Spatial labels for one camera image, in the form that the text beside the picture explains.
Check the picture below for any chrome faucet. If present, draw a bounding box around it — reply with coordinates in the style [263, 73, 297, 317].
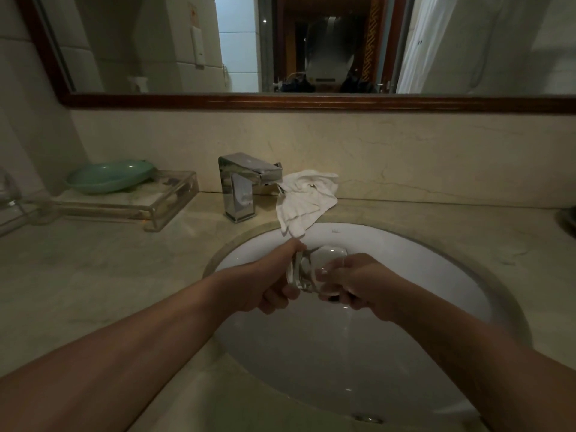
[218, 153, 283, 224]

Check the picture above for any dark round object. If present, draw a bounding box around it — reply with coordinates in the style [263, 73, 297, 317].
[557, 208, 576, 239]

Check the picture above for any wood framed mirror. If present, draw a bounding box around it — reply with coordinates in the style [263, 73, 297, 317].
[13, 0, 576, 115]

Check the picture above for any clear acrylic tray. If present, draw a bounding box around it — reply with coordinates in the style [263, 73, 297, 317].
[52, 169, 200, 233]

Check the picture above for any person's left hand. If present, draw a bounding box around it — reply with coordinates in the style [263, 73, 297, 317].
[215, 238, 308, 316]

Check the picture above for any white oval sink basin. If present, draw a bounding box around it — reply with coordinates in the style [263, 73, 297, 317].
[211, 221, 495, 426]

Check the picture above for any person's right forearm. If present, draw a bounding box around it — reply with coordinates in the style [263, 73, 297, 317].
[391, 283, 576, 432]

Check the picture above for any person's left forearm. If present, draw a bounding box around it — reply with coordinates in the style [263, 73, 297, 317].
[0, 270, 226, 432]

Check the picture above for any clear drinking glass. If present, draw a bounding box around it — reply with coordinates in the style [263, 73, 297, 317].
[287, 245, 349, 296]

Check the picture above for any white cloth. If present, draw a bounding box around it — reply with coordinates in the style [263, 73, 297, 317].
[275, 170, 339, 239]

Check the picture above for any clear glass object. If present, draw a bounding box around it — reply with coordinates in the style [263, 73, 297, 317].
[0, 168, 57, 236]

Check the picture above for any green soap dish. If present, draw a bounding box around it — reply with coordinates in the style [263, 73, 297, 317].
[66, 160, 158, 195]

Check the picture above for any person's right hand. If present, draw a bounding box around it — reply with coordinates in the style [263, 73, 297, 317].
[315, 253, 406, 323]

